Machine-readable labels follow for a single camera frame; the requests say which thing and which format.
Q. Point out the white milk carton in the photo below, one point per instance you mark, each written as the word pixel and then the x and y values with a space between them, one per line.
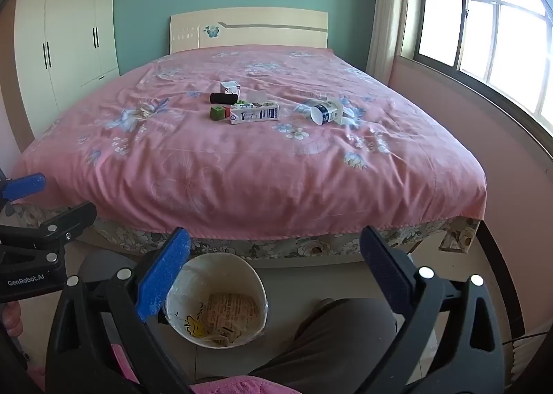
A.
pixel 255 113

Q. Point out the person's left hand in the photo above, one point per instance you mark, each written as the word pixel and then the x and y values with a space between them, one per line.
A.
pixel 11 318

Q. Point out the cream bed headboard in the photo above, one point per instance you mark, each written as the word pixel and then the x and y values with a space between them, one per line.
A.
pixel 268 29

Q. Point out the white wardrobe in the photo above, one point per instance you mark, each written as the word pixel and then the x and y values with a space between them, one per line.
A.
pixel 65 48

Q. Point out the black foam cylinder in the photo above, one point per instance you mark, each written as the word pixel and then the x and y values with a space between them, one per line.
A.
pixel 223 98

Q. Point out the printed snack wrapper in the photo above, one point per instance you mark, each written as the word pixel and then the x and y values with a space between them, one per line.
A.
pixel 231 312

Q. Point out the green cube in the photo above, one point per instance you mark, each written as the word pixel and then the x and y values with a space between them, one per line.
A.
pixel 218 113

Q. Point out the pink floral bedsheet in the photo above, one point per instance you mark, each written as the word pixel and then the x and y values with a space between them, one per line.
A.
pixel 242 178

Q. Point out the pink garment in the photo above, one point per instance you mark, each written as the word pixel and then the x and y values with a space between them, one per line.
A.
pixel 233 386

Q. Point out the window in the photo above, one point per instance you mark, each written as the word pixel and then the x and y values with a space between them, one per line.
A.
pixel 488 31

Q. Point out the small crumpled paper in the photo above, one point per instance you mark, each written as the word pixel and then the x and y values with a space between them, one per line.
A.
pixel 147 110

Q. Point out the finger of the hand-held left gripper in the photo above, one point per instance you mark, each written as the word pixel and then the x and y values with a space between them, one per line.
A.
pixel 23 189
pixel 69 217

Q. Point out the floral bed skirt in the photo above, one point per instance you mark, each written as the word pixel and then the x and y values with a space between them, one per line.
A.
pixel 281 247

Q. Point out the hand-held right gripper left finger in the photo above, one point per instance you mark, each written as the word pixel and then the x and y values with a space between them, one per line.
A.
pixel 164 277

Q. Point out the white paper bucket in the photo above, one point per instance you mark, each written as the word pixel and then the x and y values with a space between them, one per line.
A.
pixel 255 286

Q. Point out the small white box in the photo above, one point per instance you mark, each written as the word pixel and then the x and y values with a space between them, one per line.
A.
pixel 230 87

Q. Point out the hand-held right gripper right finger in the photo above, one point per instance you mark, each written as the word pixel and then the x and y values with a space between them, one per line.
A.
pixel 384 268

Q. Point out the dark wooden frame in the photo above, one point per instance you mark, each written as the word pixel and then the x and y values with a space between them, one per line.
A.
pixel 503 273

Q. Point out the person's right leg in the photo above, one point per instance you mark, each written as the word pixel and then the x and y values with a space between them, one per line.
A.
pixel 341 333

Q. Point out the cream curtain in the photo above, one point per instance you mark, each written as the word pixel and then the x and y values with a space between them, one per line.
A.
pixel 389 9

